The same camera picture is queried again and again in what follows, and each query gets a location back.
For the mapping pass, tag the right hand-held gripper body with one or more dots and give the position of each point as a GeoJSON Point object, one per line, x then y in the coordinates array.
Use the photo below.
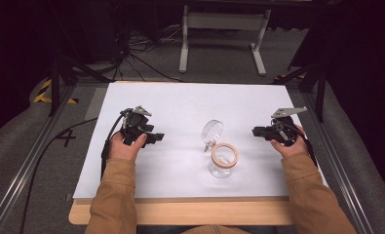
{"type": "Point", "coordinates": [282, 128]}

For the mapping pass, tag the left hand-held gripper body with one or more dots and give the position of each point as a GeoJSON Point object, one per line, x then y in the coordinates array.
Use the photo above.
{"type": "Point", "coordinates": [135, 123]}

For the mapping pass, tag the clear glass jar hinged lid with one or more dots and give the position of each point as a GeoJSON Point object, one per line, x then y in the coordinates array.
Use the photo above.
{"type": "Point", "coordinates": [222, 156]}

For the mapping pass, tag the person's right hand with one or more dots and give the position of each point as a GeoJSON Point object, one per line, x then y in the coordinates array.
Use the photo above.
{"type": "Point", "coordinates": [292, 148]}

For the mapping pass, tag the person's left hand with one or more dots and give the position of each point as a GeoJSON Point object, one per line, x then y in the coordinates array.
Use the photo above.
{"type": "Point", "coordinates": [123, 150]}

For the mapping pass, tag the white table sheet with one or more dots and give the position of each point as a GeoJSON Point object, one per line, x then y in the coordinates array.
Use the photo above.
{"type": "Point", "coordinates": [180, 107]}

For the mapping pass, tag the grey floor tape patch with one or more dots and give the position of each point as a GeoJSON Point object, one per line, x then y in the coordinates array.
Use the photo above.
{"type": "Point", "coordinates": [96, 104]}

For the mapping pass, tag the black tripod stand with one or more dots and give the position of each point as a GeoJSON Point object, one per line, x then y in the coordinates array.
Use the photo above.
{"type": "Point", "coordinates": [320, 91]}
{"type": "Point", "coordinates": [55, 87]}

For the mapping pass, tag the wooden table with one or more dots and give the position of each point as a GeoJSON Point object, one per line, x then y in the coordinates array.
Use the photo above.
{"type": "Point", "coordinates": [180, 211]}

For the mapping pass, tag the person's lap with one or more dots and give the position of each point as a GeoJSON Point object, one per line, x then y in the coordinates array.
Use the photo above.
{"type": "Point", "coordinates": [216, 230]}

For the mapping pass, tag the aluminium floor rail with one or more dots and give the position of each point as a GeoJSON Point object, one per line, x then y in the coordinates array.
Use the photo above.
{"type": "Point", "coordinates": [24, 169]}
{"type": "Point", "coordinates": [336, 162]}

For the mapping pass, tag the white metal stand frame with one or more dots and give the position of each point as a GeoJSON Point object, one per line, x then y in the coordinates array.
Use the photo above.
{"type": "Point", "coordinates": [225, 21]}

